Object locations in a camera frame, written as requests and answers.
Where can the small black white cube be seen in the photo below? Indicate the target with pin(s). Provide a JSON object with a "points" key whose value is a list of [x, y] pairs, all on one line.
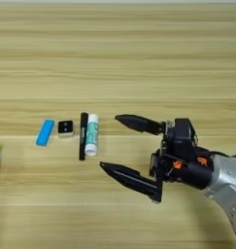
{"points": [[65, 127]]}

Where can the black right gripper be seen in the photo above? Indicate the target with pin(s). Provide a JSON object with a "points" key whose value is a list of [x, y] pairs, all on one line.
{"points": [[190, 171]]}

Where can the black marker pen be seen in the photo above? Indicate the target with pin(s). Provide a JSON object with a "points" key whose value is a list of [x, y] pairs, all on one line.
{"points": [[83, 136]]}

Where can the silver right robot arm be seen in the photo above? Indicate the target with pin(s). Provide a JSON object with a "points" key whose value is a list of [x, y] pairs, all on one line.
{"points": [[226, 184]]}

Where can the blue eraser block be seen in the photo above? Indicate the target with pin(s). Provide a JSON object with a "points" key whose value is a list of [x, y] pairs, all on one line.
{"points": [[45, 132]]}

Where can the white green glue stick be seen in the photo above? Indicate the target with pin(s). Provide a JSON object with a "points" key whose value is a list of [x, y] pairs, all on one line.
{"points": [[92, 134]]}

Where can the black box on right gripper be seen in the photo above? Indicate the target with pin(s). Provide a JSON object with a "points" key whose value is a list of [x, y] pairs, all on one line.
{"points": [[181, 137]]}

